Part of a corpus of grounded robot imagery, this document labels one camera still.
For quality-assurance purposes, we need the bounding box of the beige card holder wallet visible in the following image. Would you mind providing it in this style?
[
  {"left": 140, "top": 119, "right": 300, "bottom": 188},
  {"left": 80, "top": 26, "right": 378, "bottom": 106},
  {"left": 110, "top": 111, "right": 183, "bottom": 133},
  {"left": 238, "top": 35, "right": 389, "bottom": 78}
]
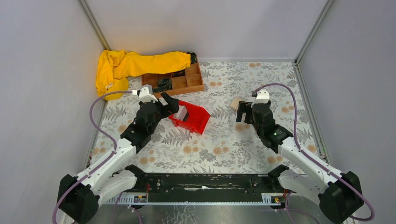
[{"left": 229, "top": 97, "right": 245, "bottom": 112}]

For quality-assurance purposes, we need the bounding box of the red plastic bin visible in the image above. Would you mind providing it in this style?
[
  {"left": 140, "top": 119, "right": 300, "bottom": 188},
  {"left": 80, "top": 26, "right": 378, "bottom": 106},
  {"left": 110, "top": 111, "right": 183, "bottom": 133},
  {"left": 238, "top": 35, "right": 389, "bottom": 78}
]
[{"left": 168, "top": 100, "right": 210, "bottom": 134}]

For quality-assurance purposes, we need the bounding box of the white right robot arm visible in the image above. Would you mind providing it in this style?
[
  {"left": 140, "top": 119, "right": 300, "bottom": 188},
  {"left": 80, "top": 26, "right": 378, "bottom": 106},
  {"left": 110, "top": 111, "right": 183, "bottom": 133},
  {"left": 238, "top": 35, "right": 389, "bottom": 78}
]
[{"left": 236, "top": 101, "right": 364, "bottom": 224}]

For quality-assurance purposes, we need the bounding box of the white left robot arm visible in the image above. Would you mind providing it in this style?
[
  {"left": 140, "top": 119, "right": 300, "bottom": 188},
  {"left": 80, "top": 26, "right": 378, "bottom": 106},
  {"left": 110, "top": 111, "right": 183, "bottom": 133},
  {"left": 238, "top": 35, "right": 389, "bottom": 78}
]
[{"left": 52, "top": 88, "right": 179, "bottom": 224}]

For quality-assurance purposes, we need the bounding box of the stack of cards in bin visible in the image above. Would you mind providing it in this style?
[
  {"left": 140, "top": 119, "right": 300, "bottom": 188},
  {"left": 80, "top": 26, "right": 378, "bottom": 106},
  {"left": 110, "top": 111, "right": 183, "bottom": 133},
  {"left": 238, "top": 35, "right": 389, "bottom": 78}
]
[{"left": 173, "top": 105, "right": 189, "bottom": 122}]

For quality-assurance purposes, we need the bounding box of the wooden compartment tray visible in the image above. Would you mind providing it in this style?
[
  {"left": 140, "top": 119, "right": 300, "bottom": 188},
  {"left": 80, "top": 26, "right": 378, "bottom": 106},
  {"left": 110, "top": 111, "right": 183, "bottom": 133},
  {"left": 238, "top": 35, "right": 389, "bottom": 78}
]
[{"left": 141, "top": 62, "right": 204, "bottom": 96}]

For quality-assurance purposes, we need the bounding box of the yellow cloth garment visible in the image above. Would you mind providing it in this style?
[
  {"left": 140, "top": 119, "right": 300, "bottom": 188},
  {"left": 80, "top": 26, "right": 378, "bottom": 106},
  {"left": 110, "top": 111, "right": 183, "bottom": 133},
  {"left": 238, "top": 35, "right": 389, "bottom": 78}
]
[{"left": 96, "top": 50, "right": 197, "bottom": 97}]

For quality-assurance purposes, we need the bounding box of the dark strap in tray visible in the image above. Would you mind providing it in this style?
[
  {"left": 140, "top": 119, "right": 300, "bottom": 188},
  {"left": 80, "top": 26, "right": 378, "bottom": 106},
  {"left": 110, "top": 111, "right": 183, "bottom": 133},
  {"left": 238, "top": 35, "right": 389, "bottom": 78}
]
[{"left": 151, "top": 77, "right": 173, "bottom": 93}]

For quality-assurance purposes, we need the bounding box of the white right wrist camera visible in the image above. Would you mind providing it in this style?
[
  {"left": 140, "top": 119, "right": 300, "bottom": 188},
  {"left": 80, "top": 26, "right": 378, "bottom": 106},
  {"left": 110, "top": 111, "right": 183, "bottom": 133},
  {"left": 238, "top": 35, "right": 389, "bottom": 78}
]
[{"left": 252, "top": 88, "right": 270, "bottom": 105}]

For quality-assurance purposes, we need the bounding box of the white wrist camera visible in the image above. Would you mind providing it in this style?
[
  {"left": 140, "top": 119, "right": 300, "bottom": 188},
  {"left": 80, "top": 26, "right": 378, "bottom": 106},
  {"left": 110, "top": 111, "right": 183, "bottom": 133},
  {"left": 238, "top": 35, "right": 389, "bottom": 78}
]
[
  {"left": 132, "top": 84, "right": 158, "bottom": 103},
  {"left": 252, "top": 88, "right": 270, "bottom": 105}
]

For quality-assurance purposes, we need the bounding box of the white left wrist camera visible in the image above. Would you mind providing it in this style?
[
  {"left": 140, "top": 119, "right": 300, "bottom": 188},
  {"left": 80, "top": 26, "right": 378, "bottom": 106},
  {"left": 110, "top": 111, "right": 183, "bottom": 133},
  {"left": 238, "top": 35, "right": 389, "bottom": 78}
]
[{"left": 132, "top": 84, "right": 158, "bottom": 103}]

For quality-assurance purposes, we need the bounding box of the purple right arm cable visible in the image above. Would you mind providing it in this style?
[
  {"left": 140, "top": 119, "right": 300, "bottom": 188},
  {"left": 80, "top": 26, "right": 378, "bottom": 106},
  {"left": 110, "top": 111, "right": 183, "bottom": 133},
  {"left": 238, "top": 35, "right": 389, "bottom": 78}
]
[{"left": 252, "top": 83, "right": 375, "bottom": 223}]

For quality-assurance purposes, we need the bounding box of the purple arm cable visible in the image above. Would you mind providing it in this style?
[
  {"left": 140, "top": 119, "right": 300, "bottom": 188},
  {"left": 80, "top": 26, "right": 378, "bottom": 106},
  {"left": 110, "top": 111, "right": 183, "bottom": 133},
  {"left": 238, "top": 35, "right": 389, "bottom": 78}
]
[
  {"left": 52, "top": 90, "right": 140, "bottom": 224},
  {"left": 252, "top": 83, "right": 375, "bottom": 223}
]

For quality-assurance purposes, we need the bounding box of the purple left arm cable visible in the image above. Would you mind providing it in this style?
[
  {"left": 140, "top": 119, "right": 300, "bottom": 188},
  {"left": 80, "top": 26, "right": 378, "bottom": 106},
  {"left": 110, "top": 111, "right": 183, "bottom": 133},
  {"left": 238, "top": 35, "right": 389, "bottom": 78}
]
[{"left": 52, "top": 90, "right": 140, "bottom": 224}]

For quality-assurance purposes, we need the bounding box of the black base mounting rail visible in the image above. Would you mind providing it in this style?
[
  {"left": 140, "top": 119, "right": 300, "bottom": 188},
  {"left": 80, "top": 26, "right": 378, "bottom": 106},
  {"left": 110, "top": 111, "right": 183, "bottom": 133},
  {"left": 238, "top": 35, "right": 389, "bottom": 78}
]
[{"left": 129, "top": 173, "right": 285, "bottom": 204}]

